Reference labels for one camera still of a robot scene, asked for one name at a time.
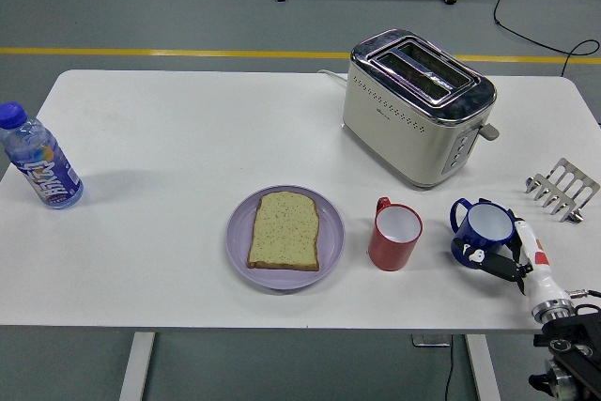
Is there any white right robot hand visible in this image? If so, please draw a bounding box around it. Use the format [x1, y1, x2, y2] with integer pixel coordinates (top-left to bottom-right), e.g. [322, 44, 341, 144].
[458, 210, 573, 314]

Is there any blue enamel cup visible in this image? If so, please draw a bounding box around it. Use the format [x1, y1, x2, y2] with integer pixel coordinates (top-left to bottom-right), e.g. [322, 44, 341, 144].
[449, 197, 516, 267]

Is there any red enamel cup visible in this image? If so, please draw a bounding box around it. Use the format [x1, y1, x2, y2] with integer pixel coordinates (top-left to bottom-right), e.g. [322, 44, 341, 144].
[367, 195, 424, 272]

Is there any slice of bread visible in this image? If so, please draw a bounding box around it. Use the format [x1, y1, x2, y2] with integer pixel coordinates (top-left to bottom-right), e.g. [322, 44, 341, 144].
[247, 191, 321, 273]

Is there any silver metal toast rack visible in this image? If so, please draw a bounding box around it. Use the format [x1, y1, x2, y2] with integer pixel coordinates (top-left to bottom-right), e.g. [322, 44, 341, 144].
[524, 157, 601, 224]

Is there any white table leg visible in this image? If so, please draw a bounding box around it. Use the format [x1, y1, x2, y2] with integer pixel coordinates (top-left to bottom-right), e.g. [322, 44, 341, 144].
[464, 333, 502, 401]
[118, 332, 156, 401]

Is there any cream and chrome toaster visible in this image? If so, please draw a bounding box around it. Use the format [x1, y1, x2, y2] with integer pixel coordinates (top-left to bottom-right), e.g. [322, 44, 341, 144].
[341, 28, 501, 192]

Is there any purple round plate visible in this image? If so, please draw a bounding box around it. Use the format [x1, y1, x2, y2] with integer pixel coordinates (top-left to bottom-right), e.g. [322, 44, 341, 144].
[225, 184, 347, 291]

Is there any plastic drink bottle blue cap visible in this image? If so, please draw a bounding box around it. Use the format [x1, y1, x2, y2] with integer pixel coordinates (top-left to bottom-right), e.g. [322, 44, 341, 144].
[0, 100, 85, 210]

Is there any grey under-table bracket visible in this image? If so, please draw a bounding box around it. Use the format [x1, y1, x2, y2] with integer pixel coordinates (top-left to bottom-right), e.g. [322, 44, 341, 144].
[411, 334, 452, 348]

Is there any thin black hanging cable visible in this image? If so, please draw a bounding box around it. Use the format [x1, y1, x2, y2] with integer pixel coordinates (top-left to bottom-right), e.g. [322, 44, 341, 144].
[443, 344, 456, 401]

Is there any white toaster cord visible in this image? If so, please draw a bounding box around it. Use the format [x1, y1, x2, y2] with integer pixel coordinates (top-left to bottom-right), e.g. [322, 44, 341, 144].
[317, 69, 349, 90]

